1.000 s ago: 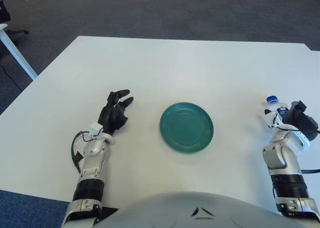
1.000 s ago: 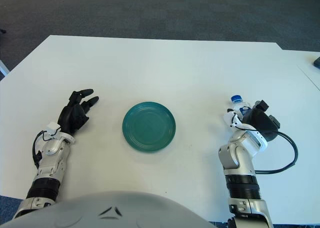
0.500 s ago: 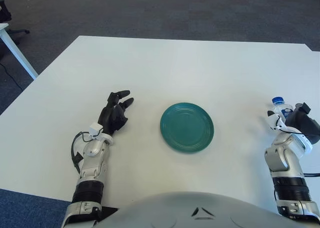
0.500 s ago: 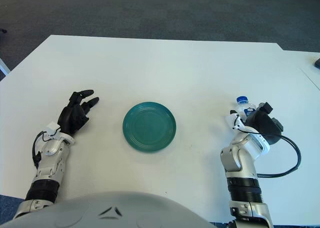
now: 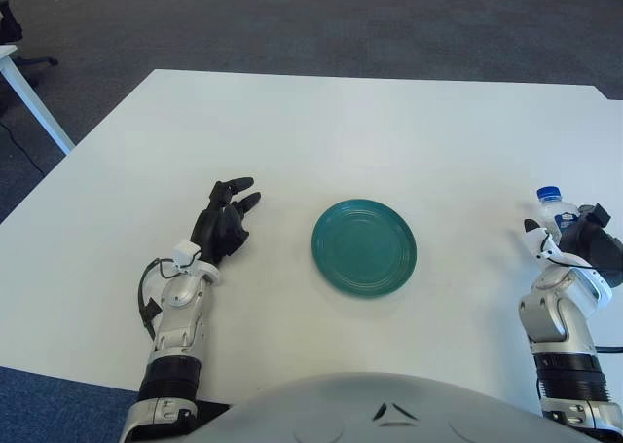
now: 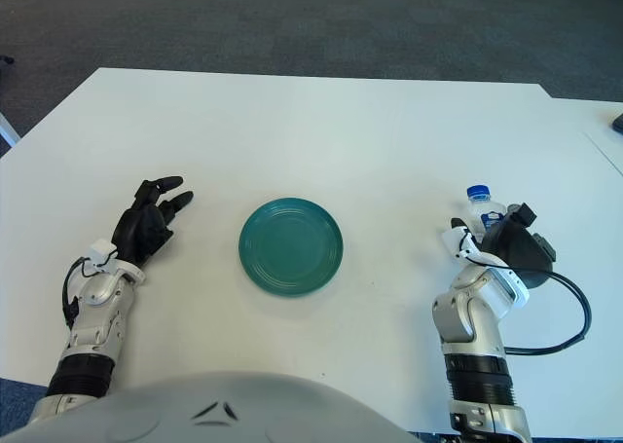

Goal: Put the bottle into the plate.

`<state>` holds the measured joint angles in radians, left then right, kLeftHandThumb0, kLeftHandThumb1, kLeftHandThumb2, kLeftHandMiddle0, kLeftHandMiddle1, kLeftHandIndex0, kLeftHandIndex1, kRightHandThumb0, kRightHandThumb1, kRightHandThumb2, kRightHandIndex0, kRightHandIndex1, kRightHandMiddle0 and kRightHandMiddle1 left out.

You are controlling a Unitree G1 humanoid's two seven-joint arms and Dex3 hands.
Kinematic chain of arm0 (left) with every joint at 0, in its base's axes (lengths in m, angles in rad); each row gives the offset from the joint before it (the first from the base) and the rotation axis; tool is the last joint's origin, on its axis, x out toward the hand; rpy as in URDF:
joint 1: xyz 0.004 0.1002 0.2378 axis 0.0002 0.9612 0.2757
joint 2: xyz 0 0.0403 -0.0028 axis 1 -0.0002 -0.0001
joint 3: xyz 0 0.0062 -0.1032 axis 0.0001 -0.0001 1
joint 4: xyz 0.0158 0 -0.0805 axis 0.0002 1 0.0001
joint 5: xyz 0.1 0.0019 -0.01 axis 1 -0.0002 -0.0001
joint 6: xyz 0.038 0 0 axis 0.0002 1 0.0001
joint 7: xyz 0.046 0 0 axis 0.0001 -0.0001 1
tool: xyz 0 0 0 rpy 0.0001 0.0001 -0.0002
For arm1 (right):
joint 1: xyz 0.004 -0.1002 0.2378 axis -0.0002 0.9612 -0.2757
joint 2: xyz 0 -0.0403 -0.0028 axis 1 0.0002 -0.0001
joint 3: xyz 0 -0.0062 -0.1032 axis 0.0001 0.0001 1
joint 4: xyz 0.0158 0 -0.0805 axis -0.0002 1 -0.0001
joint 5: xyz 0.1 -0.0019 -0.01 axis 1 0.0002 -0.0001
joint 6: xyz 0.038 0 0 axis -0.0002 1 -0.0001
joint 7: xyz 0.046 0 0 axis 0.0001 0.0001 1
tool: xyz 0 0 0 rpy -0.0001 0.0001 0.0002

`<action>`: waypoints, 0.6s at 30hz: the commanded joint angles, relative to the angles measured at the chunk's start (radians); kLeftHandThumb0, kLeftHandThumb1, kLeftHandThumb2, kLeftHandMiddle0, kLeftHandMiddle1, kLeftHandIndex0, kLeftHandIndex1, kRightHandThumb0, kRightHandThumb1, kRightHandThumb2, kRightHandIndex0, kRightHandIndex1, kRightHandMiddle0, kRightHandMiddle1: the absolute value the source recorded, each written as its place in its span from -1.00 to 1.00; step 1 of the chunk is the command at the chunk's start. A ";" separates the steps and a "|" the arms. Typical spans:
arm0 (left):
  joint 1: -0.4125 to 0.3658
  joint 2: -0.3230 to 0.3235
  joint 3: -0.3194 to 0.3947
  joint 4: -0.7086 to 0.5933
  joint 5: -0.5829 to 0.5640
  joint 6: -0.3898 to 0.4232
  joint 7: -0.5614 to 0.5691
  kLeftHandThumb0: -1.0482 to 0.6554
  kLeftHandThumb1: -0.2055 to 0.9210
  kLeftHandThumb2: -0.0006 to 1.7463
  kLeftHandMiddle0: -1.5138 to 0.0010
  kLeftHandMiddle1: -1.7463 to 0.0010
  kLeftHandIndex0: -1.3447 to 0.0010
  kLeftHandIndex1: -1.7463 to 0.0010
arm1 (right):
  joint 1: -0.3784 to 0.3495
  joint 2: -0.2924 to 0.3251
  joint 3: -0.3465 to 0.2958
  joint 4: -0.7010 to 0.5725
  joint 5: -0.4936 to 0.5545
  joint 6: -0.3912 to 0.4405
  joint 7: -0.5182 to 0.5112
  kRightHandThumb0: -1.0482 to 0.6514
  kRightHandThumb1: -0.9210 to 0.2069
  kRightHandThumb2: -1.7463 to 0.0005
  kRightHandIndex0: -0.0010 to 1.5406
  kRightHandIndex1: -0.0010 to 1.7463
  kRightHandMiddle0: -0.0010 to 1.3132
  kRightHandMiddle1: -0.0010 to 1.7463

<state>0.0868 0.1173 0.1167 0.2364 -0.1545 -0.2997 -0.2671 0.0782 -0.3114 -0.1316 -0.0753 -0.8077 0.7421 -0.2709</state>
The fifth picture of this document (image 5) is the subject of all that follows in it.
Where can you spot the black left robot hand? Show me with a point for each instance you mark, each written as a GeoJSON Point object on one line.
{"type": "Point", "coordinates": [216, 229]}

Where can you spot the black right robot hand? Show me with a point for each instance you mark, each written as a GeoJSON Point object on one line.
{"type": "Point", "coordinates": [591, 246]}

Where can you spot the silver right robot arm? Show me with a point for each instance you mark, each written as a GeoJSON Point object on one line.
{"type": "Point", "coordinates": [550, 311]}

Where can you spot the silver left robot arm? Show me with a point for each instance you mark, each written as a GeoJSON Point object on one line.
{"type": "Point", "coordinates": [180, 297]}

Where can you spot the green round plate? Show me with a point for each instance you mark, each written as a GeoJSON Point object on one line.
{"type": "Point", "coordinates": [365, 248]}

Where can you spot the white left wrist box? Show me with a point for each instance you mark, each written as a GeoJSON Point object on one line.
{"type": "Point", "coordinates": [185, 255]}

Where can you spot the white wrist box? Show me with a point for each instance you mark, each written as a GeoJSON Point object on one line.
{"type": "Point", "coordinates": [185, 255]}
{"type": "Point", "coordinates": [540, 243]}

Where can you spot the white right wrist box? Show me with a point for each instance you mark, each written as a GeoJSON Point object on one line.
{"type": "Point", "coordinates": [540, 243]}

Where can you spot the white side table leg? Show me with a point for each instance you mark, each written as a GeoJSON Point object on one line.
{"type": "Point", "coordinates": [34, 103]}

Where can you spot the black office chair base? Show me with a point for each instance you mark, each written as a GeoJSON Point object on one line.
{"type": "Point", "coordinates": [36, 61]}

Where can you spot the silver robot torso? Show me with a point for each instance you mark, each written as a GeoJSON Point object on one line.
{"type": "Point", "coordinates": [379, 414]}

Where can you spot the person in dark clothes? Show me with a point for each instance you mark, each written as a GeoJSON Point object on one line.
{"type": "Point", "coordinates": [10, 24]}

